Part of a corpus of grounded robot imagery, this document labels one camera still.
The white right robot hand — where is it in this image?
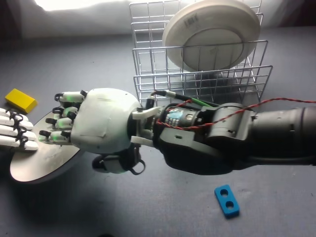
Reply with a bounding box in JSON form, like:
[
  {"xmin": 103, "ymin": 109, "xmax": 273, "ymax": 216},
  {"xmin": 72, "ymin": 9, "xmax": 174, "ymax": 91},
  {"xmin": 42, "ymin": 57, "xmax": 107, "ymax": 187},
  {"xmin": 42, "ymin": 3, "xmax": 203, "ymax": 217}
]
[{"xmin": 39, "ymin": 87, "xmax": 146, "ymax": 175}]

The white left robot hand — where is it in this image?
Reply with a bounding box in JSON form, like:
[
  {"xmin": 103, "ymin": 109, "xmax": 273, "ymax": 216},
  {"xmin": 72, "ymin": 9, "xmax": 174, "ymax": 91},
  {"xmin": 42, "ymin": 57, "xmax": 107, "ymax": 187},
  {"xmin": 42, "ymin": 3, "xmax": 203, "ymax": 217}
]
[{"xmin": 0, "ymin": 107, "xmax": 40, "ymax": 152}]

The white plate with dark rim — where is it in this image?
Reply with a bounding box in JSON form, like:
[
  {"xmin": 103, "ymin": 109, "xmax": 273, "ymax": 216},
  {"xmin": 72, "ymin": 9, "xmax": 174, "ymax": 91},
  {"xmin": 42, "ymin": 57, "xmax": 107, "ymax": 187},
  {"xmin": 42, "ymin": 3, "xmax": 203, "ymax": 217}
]
[
  {"xmin": 9, "ymin": 106, "xmax": 82, "ymax": 185},
  {"xmin": 162, "ymin": 0, "xmax": 262, "ymax": 72}
]

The yellow block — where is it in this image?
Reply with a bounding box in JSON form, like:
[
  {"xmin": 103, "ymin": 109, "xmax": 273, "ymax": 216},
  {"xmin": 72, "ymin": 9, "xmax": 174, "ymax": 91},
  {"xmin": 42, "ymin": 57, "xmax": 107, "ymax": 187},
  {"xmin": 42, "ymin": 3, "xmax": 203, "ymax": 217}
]
[{"xmin": 4, "ymin": 88, "xmax": 38, "ymax": 114}]

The blue block with two holes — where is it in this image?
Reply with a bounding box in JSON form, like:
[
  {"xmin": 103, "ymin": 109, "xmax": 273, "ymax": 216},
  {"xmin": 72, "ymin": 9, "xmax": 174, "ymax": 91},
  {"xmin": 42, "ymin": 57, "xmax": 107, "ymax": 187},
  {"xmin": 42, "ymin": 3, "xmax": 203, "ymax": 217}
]
[{"xmin": 214, "ymin": 184, "xmax": 240, "ymax": 219}]

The silver wire dish rack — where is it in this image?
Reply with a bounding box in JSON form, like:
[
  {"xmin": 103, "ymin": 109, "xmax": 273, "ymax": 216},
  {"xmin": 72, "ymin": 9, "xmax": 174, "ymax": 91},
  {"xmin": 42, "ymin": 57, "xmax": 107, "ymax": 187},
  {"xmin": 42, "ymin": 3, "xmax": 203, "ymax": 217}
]
[{"xmin": 128, "ymin": 0, "xmax": 274, "ymax": 109}]

